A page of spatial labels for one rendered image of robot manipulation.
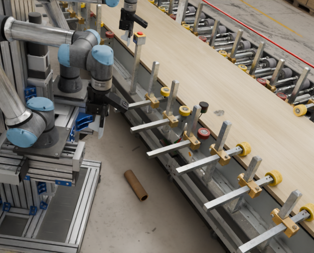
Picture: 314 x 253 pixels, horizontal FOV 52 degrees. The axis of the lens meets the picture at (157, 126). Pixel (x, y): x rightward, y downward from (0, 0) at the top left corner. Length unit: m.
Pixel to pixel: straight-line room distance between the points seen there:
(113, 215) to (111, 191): 0.24
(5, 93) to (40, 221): 1.19
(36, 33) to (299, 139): 1.77
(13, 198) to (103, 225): 0.69
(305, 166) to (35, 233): 1.76
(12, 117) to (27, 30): 0.35
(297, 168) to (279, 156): 0.12
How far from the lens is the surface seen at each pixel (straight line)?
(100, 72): 1.15
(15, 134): 1.46
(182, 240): 2.62
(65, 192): 2.53
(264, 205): 2.08
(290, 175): 2.06
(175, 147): 1.99
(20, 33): 1.38
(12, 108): 1.43
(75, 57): 1.16
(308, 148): 2.34
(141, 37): 2.40
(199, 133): 2.07
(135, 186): 2.76
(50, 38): 1.33
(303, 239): 2.00
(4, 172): 1.71
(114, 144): 3.20
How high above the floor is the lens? 2.18
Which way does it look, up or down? 39 degrees down
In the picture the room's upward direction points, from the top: 11 degrees clockwise
